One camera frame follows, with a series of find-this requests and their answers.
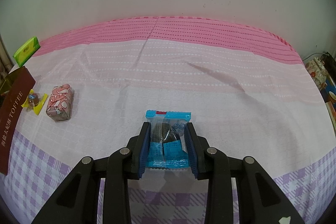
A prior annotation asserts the yellow-wrapped round candy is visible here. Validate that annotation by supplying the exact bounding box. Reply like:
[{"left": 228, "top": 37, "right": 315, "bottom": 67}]
[{"left": 22, "top": 89, "right": 49, "bottom": 116}]

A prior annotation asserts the green tissue packet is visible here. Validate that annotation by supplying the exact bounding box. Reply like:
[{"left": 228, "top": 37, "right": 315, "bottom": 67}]
[{"left": 13, "top": 37, "right": 41, "bottom": 68}]

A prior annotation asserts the pink patterned candy box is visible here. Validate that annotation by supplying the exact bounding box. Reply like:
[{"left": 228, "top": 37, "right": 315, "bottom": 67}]
[{"left": 46, "top": 84, "right": 75, "bottom": 123}]

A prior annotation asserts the brown toffee tin box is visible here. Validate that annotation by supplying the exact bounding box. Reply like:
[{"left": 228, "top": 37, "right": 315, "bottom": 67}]
[{"left": 0, "top": 66, "right": 36, "bottom": 176}]

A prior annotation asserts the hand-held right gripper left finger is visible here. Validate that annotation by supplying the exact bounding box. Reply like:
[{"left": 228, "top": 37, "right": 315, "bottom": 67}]
[{"left": 31, "top": 122, "right": 152, "bottom": 224}]

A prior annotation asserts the beige patterned curtain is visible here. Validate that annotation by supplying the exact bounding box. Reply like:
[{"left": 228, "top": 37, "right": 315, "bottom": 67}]
[{"left": 0, "top": 34, "right": 14, "bottom": 75}]

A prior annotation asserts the pink purple checked bedsheet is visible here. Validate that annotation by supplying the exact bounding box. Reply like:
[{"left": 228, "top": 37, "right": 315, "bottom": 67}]
[{"left": 0, "top": 15, "right": 336, "bottom": 224}]

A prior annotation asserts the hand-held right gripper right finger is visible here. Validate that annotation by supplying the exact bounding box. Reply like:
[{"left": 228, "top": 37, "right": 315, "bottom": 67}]
[{"left": 184, "top": 122, "right": 305, "bottom": 224}]

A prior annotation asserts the box with cup picture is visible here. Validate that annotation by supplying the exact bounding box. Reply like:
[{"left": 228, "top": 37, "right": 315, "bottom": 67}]
[{"left": 322, "top": 77, "right": 336, "bottom": 136}]

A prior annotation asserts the blue snack packet dark filling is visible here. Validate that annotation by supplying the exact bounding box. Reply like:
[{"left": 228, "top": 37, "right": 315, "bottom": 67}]
[{"left": 145, "top": 109, "right": 192, "bottom": 169}]

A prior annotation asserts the golden tin box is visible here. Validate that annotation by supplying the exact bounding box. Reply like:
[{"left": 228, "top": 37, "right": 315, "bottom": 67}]
[{"left": 0, "top": 75, "right": 17, "bottom": 99}]

